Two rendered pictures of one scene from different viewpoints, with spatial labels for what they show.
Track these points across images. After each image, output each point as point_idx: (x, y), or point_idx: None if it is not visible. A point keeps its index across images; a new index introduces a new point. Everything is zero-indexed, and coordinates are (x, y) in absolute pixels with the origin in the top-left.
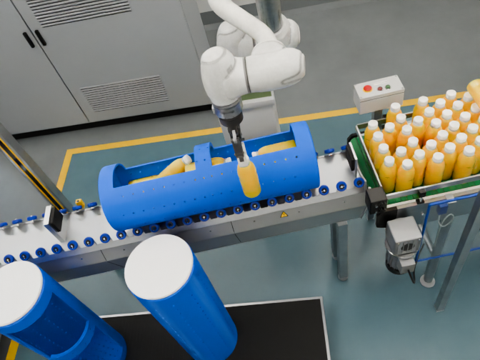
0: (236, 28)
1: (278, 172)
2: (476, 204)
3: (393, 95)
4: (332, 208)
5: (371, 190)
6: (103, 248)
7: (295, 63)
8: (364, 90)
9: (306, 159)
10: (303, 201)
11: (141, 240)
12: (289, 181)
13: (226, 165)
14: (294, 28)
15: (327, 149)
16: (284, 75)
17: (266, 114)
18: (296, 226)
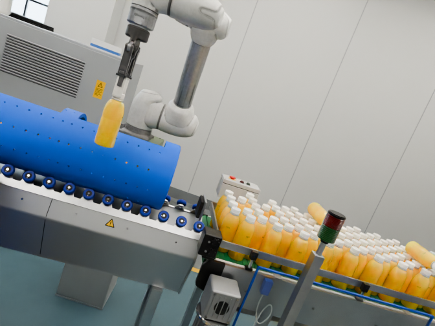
0: (155, 94)
1: (135, 155)
2: (305, 270)
3: (250, 192)
4: (160, 244)
5: (209, 228)
6: None
7: (217, 3)
8: (229, 178)
9: (167, 160)
10: (138, 217)
11: None
12: (141, 171)
13: (91, 124)
14: (195, 119)
15: (180, 199)
16: (205, 3)
17: None
18: (112, 257)
